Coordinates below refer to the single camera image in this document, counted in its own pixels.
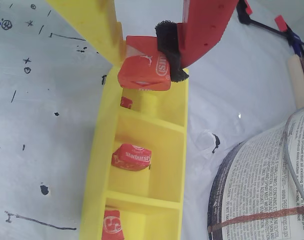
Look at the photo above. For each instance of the red Starburst candy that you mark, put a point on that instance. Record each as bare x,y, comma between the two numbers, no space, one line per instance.
111,225
126,103
131,157

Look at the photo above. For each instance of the yellow three-compartment box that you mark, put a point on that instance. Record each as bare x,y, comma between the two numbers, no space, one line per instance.
164,155

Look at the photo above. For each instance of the white plastic table cover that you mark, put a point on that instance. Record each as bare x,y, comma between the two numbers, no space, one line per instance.
41,150

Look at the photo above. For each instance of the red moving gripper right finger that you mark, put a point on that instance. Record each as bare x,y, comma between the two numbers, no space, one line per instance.
204,25

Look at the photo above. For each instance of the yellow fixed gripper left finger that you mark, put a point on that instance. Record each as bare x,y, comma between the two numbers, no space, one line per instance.
91,20

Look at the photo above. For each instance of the brown rubber band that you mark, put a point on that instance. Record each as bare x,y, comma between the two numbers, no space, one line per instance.
267,216

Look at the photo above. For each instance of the orange Starburst candy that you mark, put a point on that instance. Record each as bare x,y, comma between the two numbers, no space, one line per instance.
141,72

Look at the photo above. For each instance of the labelled metal paint can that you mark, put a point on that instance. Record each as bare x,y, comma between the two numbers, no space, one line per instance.
262,175

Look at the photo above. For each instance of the small wooden cricket bat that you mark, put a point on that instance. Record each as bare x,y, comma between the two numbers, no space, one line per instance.
298,82

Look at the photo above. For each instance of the black bar clamp red pads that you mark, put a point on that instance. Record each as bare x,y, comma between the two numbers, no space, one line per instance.
243,13

